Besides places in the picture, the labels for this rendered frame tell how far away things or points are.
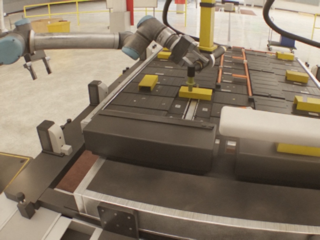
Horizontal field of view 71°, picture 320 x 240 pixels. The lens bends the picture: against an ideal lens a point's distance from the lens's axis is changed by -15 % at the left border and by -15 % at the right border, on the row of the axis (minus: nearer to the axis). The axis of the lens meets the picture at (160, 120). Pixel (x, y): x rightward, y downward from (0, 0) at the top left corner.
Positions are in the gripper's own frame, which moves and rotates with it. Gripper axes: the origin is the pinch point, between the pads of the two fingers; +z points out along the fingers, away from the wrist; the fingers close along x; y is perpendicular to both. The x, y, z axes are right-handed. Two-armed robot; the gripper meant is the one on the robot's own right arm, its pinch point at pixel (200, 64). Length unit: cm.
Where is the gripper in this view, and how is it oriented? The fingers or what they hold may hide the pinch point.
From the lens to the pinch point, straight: 114.9
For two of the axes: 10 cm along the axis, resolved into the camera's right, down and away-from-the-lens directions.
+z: 7.5, 6.5, -1.3
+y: -5.0, 4.3, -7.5
